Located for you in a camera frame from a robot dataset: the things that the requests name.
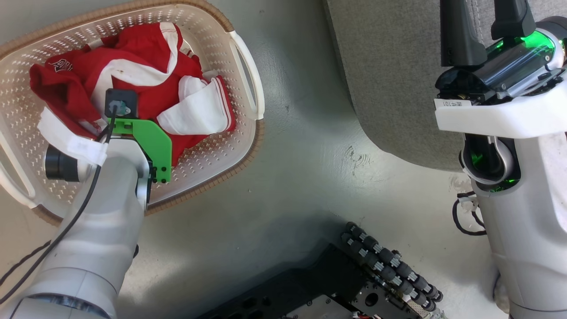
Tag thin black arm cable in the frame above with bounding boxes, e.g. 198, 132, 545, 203
452, 191, 488, 236
0, 103, 119, 306
0, 241, 51, 284

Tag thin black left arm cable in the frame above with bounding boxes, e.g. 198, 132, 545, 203
0, 103, 119, 306
0, 241, 51, 284

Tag white labelled gripper mount plate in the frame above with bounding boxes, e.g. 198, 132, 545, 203
434, 91, 567, 139

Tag grey fabric seat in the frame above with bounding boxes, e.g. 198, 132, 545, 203
323, 0, 567, 172

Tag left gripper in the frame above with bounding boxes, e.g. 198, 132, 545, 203
44, 145, 81, 182

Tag red shirt with white hem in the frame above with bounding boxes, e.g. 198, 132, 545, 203
29, 22, 205, 139

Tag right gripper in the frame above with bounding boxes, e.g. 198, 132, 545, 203
436, 0, 567, 107

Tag beige perforated plastic laundry basket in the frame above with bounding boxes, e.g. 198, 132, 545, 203
0, 0, 265, 227

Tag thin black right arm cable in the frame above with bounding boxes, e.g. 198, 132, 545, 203
452, 191, 488, 236

